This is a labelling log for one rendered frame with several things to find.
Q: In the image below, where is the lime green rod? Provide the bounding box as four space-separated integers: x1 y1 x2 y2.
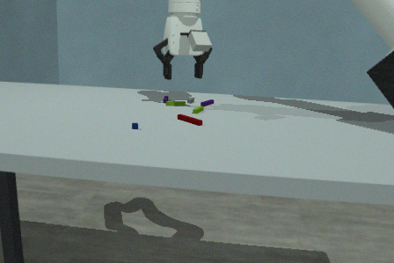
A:
166 101 186 106
193 106 204 113

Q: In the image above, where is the red rod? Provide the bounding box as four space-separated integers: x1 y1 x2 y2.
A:
178 114 202 126

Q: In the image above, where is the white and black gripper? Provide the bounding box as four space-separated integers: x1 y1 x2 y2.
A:
153 15 212 80

